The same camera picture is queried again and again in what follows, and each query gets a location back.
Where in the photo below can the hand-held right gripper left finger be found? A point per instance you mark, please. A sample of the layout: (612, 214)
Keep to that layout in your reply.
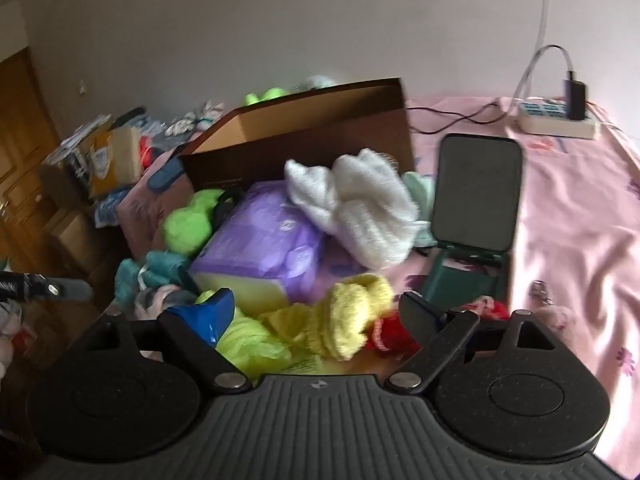
(212, 312)

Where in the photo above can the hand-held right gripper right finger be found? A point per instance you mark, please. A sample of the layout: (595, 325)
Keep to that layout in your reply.
(425, 321)

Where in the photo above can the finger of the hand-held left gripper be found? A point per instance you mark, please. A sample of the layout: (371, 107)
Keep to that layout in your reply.
(30, 285)

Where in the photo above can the red fluffy plush toy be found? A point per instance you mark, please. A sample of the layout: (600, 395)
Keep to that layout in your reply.
(392, 337)

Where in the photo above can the lime green cloth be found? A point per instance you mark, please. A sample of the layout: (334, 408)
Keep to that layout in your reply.
(250, 340)

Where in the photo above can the yellow knit toy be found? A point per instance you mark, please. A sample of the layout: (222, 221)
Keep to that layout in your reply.
(345, 310)

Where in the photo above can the dark green case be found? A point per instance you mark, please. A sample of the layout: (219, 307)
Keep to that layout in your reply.
(475, 195)

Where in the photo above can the brown cardboard box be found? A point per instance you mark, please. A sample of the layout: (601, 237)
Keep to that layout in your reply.
(300, 135)

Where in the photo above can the grey pink soft toy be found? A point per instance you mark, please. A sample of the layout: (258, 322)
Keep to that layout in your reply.
(160, 300)

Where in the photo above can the teal cloth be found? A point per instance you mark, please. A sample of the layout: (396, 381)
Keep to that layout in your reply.
(160, 265)

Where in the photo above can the purple plastic package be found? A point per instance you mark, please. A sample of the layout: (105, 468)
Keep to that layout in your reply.
(260, 235)

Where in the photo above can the blue patterned packet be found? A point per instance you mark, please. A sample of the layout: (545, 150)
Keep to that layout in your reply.
(110, 206)

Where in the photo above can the mint green cloth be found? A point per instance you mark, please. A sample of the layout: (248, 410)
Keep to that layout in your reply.
(420, 190)

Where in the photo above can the white fluffy cloth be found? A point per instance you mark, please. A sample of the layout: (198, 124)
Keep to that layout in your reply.
(360, 200)

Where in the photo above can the blue eyeglass case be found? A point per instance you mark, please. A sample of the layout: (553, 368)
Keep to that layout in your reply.
(167, 175)

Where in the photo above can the yellow paper box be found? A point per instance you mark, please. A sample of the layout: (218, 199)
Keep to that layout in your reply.
(112, 160)

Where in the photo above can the wooden cabinet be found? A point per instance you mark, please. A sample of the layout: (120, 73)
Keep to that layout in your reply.
(25, 135)

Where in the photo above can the silver plastic bag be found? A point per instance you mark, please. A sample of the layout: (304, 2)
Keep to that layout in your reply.
(75, 135)

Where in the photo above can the red packet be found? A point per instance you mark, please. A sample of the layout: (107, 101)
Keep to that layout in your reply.
(145, 152)

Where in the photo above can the pink bedsheet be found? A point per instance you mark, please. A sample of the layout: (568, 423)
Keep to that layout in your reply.
(575, 220)

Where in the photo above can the dark green object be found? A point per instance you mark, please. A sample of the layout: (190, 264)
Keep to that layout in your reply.
(126, 117)

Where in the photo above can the lime green plush toy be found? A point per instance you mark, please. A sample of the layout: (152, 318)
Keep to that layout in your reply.
(267, 95)

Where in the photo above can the white power strip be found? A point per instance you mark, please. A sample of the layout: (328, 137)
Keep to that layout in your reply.
(550, 122)

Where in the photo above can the black charger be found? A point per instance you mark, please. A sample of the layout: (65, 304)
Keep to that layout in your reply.
(575, 97)

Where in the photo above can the wall switch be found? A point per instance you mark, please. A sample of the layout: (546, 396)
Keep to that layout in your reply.
(82, 87)

